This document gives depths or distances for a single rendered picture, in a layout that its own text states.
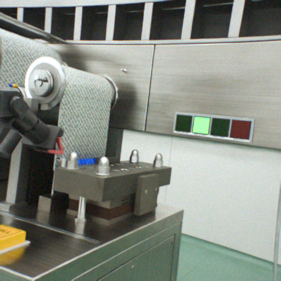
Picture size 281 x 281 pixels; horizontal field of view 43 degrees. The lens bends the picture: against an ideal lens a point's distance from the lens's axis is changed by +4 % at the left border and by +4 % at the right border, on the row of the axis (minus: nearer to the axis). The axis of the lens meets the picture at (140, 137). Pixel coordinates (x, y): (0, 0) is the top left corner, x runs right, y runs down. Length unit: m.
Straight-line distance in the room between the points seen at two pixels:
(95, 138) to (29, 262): 0.52
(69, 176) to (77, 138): 0.17
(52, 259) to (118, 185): 0.27
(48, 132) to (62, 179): 0.13
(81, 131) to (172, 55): 0.40
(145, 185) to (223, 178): 2.58
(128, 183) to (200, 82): 0.41
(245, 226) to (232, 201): 0.24
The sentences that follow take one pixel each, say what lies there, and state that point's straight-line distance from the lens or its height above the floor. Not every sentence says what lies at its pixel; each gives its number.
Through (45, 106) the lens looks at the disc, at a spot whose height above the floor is 1.19.
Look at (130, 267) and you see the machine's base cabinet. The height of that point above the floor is 0.81.
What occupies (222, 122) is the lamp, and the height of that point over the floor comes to 1.20.
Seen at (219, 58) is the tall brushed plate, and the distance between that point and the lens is 1.14.
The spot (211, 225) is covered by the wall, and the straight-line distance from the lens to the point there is 3.66.
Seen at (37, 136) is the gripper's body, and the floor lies 1.11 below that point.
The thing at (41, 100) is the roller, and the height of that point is 1.20.
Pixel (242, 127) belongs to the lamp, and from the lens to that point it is 1.08.
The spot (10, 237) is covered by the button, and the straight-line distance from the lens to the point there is 0.78.
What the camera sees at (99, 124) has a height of 1.15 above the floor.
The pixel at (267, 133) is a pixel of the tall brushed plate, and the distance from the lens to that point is 1.08.
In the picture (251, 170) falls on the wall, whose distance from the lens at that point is 3.48.
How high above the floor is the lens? 1.18
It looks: 3 degrees down
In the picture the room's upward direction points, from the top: 7 degrees clockwise
